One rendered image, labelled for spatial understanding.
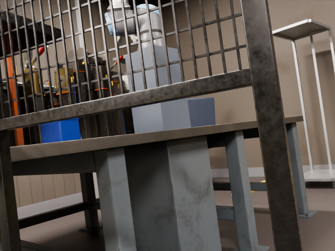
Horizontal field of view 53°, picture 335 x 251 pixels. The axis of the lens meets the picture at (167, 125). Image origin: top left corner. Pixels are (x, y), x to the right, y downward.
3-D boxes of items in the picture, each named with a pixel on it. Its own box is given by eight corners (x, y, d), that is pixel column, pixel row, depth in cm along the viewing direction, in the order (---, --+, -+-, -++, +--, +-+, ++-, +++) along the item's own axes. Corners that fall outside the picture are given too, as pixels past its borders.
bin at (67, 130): (62, 143, 129) (59, 120, 129) (82, 140, 125) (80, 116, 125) (40, 145, 119) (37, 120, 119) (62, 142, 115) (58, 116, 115)
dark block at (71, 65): (83, 142, 172) (73, 62, 173) (93, 141, 169) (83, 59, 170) (76, 143, 167) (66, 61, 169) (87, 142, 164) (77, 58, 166)
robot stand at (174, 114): (191, 128, 165) (180, 49, 167) (164, 131, 150) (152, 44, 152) (162, 132, 179) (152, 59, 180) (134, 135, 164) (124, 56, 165)
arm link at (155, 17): (162, 27, 160) (158, 0, 161) (134, 30, 160) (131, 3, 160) (161, 35, 172) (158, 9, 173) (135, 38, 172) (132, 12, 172)
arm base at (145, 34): (174, 50, 166) (171, 30, 167) (152, 46, 155) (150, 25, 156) (152, 57, 176) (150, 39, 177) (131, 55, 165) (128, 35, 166)
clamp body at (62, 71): (71, 145, 168) (62, 71, 169) (87, 142, 163) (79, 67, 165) (61, 146, 162) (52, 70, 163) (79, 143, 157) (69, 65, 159)
